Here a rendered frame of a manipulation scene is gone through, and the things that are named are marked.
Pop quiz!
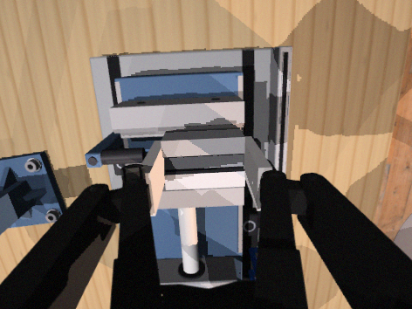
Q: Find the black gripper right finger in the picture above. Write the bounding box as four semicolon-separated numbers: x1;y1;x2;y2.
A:
244;136;412;309

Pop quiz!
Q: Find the dark grey metal block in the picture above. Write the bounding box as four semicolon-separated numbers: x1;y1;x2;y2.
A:
161;127;245;190

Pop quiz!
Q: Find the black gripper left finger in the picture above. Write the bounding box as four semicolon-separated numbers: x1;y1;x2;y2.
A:
0;141;165;309

